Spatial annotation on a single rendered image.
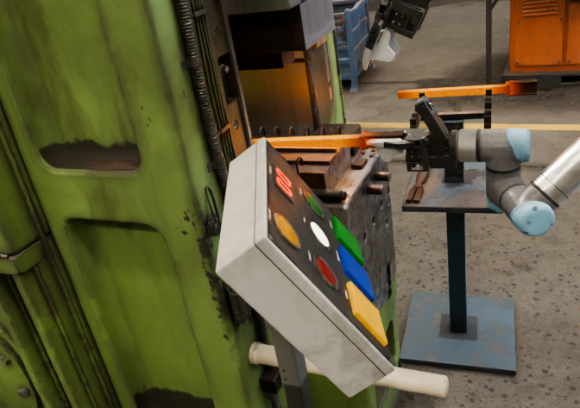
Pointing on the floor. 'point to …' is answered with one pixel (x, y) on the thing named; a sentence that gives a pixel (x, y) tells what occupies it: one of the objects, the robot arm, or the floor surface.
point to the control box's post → (292, 372)
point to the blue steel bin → (351, 36)
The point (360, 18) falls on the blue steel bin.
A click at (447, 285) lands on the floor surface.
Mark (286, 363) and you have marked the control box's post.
